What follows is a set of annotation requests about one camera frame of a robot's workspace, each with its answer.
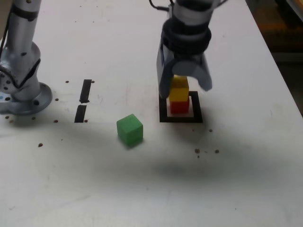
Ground green cube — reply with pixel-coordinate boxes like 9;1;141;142
116;113;144;148

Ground black tape strip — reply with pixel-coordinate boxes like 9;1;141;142
74;79;92;123

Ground black tape square outline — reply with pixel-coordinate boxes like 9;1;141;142
159;90;204;123

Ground pale panel with dark frame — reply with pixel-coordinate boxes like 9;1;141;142
285;0;303;13

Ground thin black cable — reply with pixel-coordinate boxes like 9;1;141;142
0;9;12;60

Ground red cube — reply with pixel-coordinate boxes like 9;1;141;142
170;99;190;114

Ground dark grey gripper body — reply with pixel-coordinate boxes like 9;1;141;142
173;52;205;63

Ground yellow cube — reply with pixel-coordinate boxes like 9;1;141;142
168;75;190;102

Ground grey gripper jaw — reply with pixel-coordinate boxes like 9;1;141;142
172;55;213;93
156;40;177;99

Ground grey metal bar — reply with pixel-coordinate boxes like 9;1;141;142
273;52;303;62

